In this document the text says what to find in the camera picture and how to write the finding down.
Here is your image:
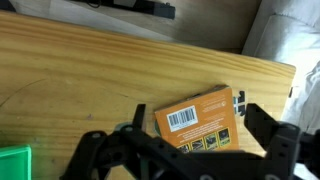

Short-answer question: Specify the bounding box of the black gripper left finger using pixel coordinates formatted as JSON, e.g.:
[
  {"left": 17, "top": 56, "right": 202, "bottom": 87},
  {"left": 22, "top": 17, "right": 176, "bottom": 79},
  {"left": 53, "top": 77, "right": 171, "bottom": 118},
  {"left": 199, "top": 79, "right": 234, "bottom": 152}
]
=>
[{"left": 59, "top": 103, "right": 208, "bottom": 180}]

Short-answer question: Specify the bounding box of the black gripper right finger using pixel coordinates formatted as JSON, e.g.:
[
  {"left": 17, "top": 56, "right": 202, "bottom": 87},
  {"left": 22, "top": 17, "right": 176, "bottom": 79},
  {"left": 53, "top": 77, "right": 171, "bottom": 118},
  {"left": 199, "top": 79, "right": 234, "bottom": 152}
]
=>
[{"left": 244, "top": 103, "right": 302, "bottom": 180}]

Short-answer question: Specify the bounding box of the orange children's paperback book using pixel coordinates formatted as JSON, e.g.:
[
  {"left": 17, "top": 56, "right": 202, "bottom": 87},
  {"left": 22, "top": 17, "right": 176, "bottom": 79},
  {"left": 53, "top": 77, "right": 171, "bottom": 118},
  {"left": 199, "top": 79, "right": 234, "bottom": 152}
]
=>
[{"left": 153, "top": 84, "right": 240, "bottom": 154}]

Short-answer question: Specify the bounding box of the green plastic tray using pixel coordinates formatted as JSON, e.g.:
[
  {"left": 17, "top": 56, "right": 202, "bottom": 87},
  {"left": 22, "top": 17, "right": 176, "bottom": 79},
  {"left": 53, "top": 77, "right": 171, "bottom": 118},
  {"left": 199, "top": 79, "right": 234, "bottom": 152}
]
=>
[{"left": 0, "top": 144, "right": 33, "bottom": 180}]

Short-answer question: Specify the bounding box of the grey fabric sofa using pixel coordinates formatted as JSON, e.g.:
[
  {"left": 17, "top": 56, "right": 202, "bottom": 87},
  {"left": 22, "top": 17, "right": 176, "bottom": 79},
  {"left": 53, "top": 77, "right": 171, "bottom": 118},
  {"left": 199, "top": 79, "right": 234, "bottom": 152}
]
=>
[{"left": 241, "top": 0, "right": 320, "bottom": 134}]

